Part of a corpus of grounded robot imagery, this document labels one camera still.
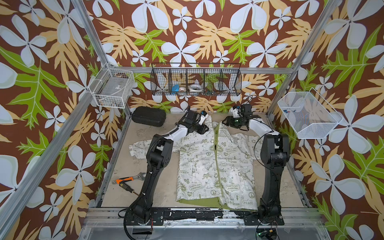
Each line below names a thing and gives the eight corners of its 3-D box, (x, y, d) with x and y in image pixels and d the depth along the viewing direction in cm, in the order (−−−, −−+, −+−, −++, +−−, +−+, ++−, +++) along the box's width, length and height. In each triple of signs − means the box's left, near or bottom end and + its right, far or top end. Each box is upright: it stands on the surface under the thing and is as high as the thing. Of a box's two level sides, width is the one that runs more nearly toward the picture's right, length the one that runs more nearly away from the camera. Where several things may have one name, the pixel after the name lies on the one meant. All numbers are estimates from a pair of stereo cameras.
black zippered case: (131, 127, 114) (129, 121, 109) (136, 111, 125) (134, 105, 120) (164, 126, 114) (163, 121, 109) (166, 111, 125) (165, 105, 120)
